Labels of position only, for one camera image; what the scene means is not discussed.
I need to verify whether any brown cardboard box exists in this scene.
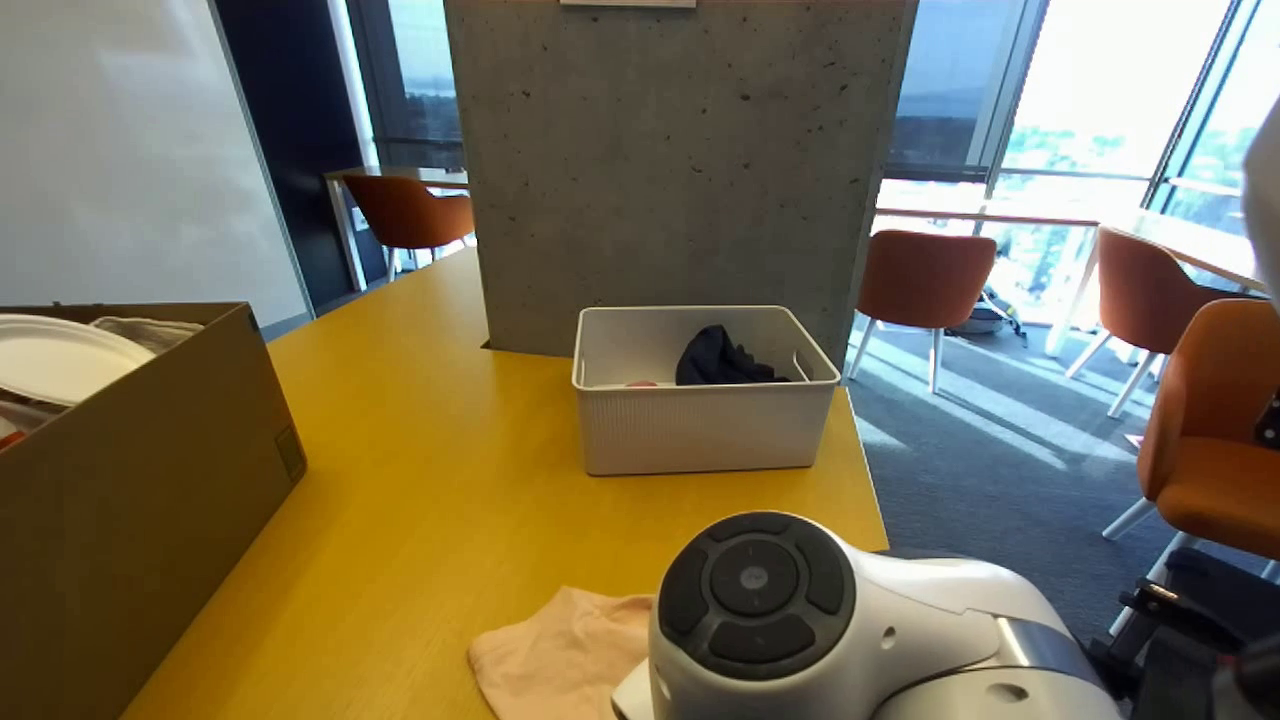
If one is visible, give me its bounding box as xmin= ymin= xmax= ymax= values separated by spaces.
xmin=0 ymin=299 xmax=310 ymax=720

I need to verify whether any white background table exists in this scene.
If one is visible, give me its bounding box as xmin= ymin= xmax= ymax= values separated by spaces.
xmin=874 ymin=199 xmax=1274 ymax=299

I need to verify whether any black item on armchair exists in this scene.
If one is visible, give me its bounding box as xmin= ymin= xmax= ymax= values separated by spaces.
xmin=1247 ymin=390 xmax=1280 ymax=456

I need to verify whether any white round plate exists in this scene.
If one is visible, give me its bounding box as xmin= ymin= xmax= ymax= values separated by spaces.
xmin=0 ymin=312 xmax=160 ymax=414

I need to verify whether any black tripod stand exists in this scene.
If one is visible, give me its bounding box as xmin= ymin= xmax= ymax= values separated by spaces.
xmin=1085 ymin=572 xmax=1280 ymax=720

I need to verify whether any orange chair beside white table leg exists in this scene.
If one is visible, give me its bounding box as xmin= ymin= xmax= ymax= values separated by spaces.
xmin=335 ymin=174 xmax=480 ymax=281

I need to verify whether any cream printed t-shirt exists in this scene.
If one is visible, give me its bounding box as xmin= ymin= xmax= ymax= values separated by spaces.
xmin=463 ymin=584 xmax=660 ymax=720

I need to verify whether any dark crumpled cloth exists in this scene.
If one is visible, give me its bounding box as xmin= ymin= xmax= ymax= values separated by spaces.
xmin=672 ymin=321 xmax=797 ymax=390

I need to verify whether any grey concrete pillar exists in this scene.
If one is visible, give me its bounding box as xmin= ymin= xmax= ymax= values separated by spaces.
xmin=439 ymin=0 xmax=923 ymax=359

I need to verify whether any large orange armchair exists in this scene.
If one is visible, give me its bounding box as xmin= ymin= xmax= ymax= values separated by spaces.
xmin=1097 ymin=294 xmax=1280 ymax=569

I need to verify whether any orange chair with white legs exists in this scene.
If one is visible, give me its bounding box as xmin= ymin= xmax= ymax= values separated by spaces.
xmin=849 ymin=228 xmax=1003 ymax=396
xmin=1061 ymin=228 xmax=1225 ymax=421

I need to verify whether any white plastic basket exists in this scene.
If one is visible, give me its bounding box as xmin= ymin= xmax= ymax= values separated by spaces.
xmin=570 ymin=299 xmax=843 ymax=482

